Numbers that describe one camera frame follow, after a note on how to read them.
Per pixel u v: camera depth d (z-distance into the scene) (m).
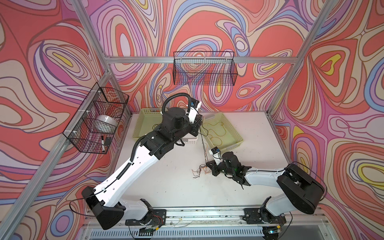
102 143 0.72
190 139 0.95
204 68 0.97
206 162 0.85
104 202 0.37
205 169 0.87
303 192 0.44
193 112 0.51
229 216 0.75
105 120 0.73
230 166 0.69
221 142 1.02
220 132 1.07
